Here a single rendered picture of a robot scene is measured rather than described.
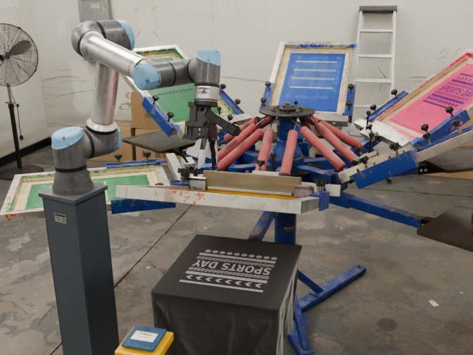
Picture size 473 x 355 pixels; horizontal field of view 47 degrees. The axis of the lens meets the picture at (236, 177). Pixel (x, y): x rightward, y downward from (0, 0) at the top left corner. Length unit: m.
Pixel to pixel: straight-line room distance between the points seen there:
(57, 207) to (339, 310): 2.06
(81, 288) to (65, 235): 0.22
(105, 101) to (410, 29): 4.49
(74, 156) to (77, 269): 0.44
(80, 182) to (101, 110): 0.28
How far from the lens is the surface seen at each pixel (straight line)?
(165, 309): 1.92
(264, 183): 2.18
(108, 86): 2.05
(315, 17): 6.18
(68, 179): 2.11
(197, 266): 2.04
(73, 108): 7.37
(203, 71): 1.63
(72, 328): 2.39
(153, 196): 1.69
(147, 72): 1.60
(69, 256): 2.21
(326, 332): 3.38
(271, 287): 1.90
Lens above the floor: 1.91
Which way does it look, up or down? 19 degrees down
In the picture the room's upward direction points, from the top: 1 degrees counter-clockwise
